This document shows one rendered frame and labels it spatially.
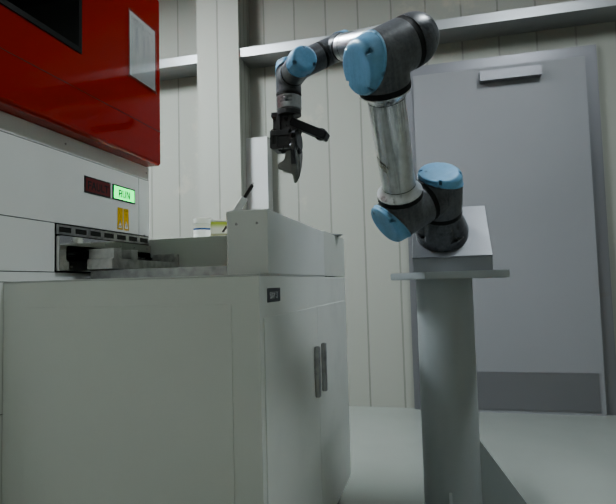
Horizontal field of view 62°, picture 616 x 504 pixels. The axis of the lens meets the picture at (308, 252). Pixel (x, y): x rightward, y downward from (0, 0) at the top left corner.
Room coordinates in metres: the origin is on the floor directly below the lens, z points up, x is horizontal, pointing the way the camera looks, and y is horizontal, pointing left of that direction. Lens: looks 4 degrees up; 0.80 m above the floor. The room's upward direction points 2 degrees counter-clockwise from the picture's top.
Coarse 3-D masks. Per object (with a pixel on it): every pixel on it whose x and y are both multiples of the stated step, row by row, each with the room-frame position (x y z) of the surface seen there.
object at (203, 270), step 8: (96, 272) 1.42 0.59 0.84; (104, 272) 1.42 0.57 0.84; (112, 272) 1.41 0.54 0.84; (120, 272) 1.40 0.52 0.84; (128, 272) 1.40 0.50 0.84; (136, 272) 1.39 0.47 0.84; (144, 272) 1.39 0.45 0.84; (152, 272) 1.38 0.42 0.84; (160, 272) 1.37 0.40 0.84; (168, 272) 1.37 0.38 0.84; (176, 272) 1.36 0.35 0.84; (184, 272) 1.36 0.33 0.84; (192, 272) 1.35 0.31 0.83; (200, 272) 1.35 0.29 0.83; (208, 272) 1.34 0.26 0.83; (216, 272) 1.33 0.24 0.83; (224, 272) 1.33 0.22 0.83
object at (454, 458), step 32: (416, 288) 1.50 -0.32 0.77; (448, 288) 1.42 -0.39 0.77; (448, 320) 1.42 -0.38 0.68; (448, 352) 1.42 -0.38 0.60; (448, 384) 1.42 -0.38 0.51; (448, 416) 1.42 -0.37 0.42; (448, 448) 1.42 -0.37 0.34; (480, 448) 1.46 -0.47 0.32; (448, 480) 1.42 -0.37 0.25; (480, 480) 1.45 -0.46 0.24
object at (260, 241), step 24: (240, 216) 1.09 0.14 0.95; (264, 216) 1.08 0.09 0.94; (240, 240) 1.09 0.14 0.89; (264, 240) 1.08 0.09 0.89; (288, 240) 1.23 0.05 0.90; (312, 240) 1.46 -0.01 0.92; (240, 264) 1.09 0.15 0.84; (264, 264) 1.08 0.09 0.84; (288, 264) 1.22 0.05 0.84; (312, 264) 1.45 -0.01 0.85
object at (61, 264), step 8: (56, 240) 1.33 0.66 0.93; (64, 240) 1.35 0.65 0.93; (72, 240) 1.38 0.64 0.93; (80, 240) 1.41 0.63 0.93; (88, 240) 1.44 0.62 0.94; (96, 240) 1.47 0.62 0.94; (104, 240) 1.51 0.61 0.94; (56, 248) 1.33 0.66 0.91; (64, 248) 1.35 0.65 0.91; (96, 248) 1.49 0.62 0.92; (104, 248) 1.51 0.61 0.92; (120, 248) 1.59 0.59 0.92; (128, 248) 1.63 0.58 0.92; (136, 248) 1.67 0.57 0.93; (144, 248) 1.72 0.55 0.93; (56, 256) 1.33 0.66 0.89; (64, 256) 1.35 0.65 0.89; (56, 264) 1.33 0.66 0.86; (64, 264) 1.35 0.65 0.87; (72, 264) 1.38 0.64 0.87; (80, 264) 1.41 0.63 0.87
